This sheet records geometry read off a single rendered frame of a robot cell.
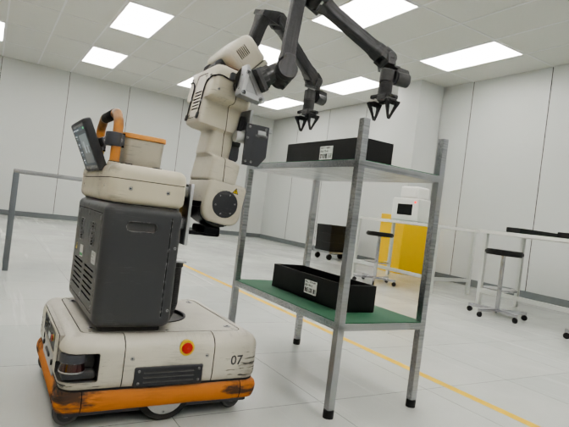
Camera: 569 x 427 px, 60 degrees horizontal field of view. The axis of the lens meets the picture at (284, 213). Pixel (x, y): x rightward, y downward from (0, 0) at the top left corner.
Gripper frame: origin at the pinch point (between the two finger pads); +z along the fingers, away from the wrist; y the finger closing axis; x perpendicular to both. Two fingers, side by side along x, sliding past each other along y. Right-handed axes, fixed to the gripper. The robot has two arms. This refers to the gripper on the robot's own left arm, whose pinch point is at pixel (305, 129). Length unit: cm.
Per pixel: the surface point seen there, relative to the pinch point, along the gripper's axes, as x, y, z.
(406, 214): -331, 250, 22
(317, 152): 8.9, -26.6, 14.7
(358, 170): 21, -72, 26
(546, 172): -466, 153, -53
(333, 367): 21, -71, 97
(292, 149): 8.8, -4.3, 12.4
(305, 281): 7, -27, 74
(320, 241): -373, 488, 80
